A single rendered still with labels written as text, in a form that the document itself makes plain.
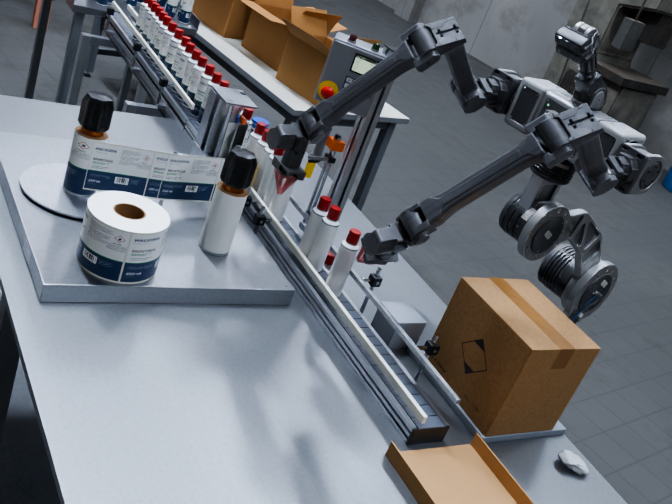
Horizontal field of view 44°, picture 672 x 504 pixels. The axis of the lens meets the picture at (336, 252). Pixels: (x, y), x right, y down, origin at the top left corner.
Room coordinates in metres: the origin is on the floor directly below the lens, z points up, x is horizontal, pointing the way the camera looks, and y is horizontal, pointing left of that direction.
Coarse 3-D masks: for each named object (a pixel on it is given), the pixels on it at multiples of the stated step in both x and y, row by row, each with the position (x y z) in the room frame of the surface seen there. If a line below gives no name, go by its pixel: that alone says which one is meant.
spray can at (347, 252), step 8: (352, 232) 2.05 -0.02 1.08; (360, 232) 2.06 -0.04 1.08; (344, 240) 2.06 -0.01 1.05; (352, 240) 2.04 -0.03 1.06; (344, 248) 2.04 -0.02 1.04; (352, 248) 2.04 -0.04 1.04; (336, 256) 2.05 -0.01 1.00; (344, 256) 2.03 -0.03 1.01; (352, 256) 2.04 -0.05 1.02; (336, 264) 2.04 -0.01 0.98; (344, 264) 2.03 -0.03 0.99; (352, 264) 2.05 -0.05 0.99; (336, 272) 2.03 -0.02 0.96; (344, 272) 2.04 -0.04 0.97; (328, 280) 2.04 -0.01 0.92; (336, 280) 2.03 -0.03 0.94; (344, 280) 2.05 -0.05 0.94; (336, 288) 2.04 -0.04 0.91; (336, 296) 2.04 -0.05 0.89
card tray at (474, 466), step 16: (432, 448) 1.62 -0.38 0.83; (448, 448) 1.65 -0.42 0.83; (464, 448) 1.67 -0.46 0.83; (480, 448) 1.67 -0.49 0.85; (400, 464) 1.50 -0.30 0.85; (416, 464) 1.54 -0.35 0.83; (432, 464) 1.56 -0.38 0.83; (448, 464) 1.59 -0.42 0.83; (464, 464) 1.61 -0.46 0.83; (480, 464) 1.63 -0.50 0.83; (496, 464) 1.62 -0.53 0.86; (416, 480) 1.45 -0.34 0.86; (432, 480) 1.51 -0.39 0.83; (448, 480) 1.53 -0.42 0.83; (464, 480) 1.55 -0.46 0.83; (480, 480) 1.58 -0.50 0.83; (496, 480) 1.60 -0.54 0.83; (512, 480) 1.58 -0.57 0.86; (416, 496) 1.43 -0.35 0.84; (432, 496) 1.46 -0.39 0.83; (448, 496) 1.48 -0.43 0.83; (464, 496) 1.50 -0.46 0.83; (480, 496) 1.52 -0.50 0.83; (496, 496) 1.54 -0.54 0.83; (512, 496) 1.56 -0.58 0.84; (528, 496) 1.54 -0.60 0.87
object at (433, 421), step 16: (256, 208) 2.40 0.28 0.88; (288, 224) 2.38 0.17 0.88; (304, 272) 2.12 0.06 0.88; (320, 272) 2.15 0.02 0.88; (352, 336) 1.89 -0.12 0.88; (368, 336) 1.92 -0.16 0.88; (384, 352) 1.87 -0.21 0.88; (400, 368) 1.83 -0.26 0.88; (400, 400) 1.69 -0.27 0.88; (416, 400) 1.72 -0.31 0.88; (432, 416) 1.68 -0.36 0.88
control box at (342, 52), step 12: (336, 36) 2.39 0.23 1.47; (348, 36) 2.45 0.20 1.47; (336, 48) 2.37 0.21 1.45; (348, 48) 2.37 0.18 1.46; (360, 48) 2.38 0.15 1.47; (336, 60) 2.37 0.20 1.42; (348, 60) 2.37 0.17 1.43; (324, 72) 2.37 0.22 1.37; (336, 72) 2.37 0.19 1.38; (348, 72) 2.37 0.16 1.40; (324, 84) 2.37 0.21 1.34; (336, 84) 2.37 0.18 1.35; (372, 96) 2.38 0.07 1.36; (360, 108) 2.38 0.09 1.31
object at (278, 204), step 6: (276, 192) 2.35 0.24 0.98; (288, 192) 2.36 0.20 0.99; (276, 198) 2.35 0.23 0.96; (282, 198) 2.35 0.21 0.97; (288, 198) 2.36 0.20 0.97; (270, 204) 2.36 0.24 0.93; (276, 204) 2.35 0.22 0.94; (282, 204) 2.35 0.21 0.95; (270, 210) 2.35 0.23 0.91; (276, 210) 2.35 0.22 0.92; (282, 210) 2.36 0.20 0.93; (276, 216) 2.35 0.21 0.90; (282, 216) 2.37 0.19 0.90
